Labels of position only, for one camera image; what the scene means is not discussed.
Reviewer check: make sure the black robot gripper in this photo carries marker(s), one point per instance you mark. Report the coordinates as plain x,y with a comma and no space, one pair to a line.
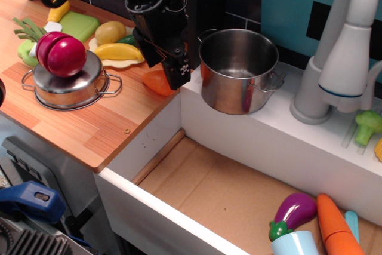
159,26

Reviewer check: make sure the small orange toy carrot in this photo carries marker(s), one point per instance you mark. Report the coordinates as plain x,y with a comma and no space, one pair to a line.
157,82

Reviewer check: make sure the tall steel pot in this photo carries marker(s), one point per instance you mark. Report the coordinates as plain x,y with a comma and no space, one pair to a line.
237,70

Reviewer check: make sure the upturned steel pan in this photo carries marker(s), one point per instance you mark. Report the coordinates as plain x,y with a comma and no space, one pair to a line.
76,92

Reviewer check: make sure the large orange toy carrot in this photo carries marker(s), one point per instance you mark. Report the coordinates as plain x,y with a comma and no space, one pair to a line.
335,232

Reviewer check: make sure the green toy cucumber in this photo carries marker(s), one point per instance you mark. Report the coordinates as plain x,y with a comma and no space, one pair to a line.
129,39

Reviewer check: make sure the yellow toy banana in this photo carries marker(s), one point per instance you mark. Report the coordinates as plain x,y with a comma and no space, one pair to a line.
118,51

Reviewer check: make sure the cream flower-shaped plate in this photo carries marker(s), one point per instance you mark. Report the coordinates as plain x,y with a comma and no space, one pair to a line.
119,64

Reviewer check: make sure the toy potato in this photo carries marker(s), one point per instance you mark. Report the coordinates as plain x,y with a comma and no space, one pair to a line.
110,32

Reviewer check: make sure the green toy cutting board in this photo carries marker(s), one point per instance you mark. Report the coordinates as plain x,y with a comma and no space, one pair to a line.
80,26

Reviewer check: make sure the red toy onion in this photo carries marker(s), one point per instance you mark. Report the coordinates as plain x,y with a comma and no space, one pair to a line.
61,54

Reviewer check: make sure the white toy sink basin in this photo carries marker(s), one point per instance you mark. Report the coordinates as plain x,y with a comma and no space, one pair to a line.
197,181

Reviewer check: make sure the green toy leek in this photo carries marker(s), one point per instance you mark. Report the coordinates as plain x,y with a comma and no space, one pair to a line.
30,34

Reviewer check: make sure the grey toy oven front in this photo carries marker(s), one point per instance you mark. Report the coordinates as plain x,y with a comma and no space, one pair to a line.
24,157

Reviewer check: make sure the grey white toy faucet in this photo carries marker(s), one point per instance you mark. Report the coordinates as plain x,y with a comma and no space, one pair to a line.
339,74

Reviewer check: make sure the blue clamp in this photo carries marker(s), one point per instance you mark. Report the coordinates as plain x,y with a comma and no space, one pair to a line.
34,201

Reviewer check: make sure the purple toy eggplant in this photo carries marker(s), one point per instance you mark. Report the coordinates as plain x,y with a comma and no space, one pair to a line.
296,210

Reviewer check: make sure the green toy broccoli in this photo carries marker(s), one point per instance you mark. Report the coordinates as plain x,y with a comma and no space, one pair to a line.
369,123

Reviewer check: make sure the light blue toy cup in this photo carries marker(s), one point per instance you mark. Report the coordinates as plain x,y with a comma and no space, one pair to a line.
299,242

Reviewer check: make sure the yellow toy corn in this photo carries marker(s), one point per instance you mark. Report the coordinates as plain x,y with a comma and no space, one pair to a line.
378,150

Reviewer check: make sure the light blue toy utensil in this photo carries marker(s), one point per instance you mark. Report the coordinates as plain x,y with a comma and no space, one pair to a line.
352,220

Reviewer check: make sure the yellow-handled toy knife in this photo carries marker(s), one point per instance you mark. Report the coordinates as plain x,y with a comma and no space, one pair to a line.
54,17

